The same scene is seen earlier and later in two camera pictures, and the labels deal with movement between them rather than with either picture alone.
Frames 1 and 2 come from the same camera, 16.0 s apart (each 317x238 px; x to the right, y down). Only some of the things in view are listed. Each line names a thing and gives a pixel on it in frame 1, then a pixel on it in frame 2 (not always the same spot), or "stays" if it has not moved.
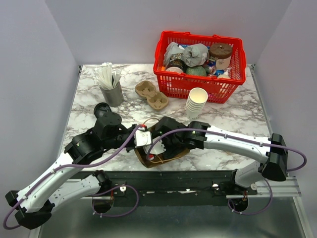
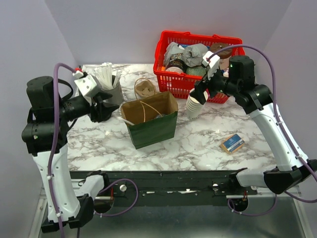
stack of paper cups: x=197 y=98 stays
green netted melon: x=196 y=70 stays
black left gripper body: x=124 y=135 to x=94 y=112
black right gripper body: x=172 y=146 to x=218 y=83
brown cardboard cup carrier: x=156 y=100 stays
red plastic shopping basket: x=176 y=85 stays
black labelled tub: x=176 y=64 stays
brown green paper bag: x=140 y=153 to x=152 y=120
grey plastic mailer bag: x=192 y=55 stays
